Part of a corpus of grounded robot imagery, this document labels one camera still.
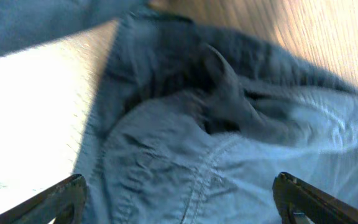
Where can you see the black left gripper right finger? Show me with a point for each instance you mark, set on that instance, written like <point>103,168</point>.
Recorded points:
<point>299,202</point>

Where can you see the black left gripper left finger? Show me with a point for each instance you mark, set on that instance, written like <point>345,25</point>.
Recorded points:
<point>62,203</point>

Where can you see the navy blue shorts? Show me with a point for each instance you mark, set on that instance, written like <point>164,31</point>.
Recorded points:
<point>192,124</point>

